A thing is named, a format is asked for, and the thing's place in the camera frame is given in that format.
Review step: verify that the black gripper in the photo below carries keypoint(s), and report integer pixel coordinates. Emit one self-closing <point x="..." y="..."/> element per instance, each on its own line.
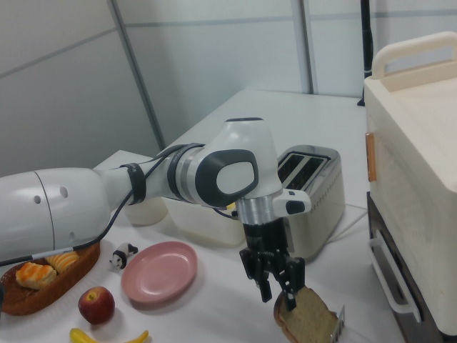
<point x="264" y="246"/>

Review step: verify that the brown-crust bread slice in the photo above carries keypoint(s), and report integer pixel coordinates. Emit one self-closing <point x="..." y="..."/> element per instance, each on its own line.
<point x="310" y="318"/>

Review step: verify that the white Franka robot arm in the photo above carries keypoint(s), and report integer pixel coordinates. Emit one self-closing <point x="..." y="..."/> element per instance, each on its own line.
<point x="242" y="143"/>

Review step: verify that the cream and chrome toaster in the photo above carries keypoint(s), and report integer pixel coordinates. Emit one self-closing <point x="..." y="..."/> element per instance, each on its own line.
<point x="321" y="214"/>

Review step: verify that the metal toast rack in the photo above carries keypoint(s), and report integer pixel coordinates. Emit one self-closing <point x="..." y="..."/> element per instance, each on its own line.
<point x="339" y="321"/>

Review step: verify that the yellow cube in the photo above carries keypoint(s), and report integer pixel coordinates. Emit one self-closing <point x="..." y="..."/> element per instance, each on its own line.
<point x="231" y="206"/>

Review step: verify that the white plastic storage bin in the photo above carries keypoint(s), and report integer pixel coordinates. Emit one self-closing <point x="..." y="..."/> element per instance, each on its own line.
<point x="200" y="225"/>

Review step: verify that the pink plate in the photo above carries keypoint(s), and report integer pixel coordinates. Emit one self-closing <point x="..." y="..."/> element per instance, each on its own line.
<point x="160" y="271"/>

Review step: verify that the small cream lidded trash can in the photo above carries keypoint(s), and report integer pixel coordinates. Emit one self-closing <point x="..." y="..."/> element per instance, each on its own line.
<point x="150" y="214"/>

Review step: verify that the tan cabinet latch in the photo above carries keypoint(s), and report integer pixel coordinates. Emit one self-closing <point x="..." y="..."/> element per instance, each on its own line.
<point x="370" y="157"/>

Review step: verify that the panda figurine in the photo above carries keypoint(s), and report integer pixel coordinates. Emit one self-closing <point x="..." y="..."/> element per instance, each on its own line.
<point x="119" y="257"/>

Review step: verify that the red apple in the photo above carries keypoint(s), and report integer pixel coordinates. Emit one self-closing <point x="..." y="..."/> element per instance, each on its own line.
<point x="96" y="305"/>

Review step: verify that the yellow banana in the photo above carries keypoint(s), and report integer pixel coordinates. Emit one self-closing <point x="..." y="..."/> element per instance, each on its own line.
<point x="76" y="336"/>

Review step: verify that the brown wicker basket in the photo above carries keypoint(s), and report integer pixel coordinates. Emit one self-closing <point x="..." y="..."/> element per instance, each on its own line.
<point x="53" y="293"/>

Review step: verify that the orange-topped pastry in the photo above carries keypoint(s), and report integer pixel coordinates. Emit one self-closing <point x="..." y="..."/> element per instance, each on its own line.
<point x="35" y="275"/>

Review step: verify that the black pole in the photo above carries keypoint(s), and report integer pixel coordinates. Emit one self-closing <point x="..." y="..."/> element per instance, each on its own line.
<point x="367" y="53"/>

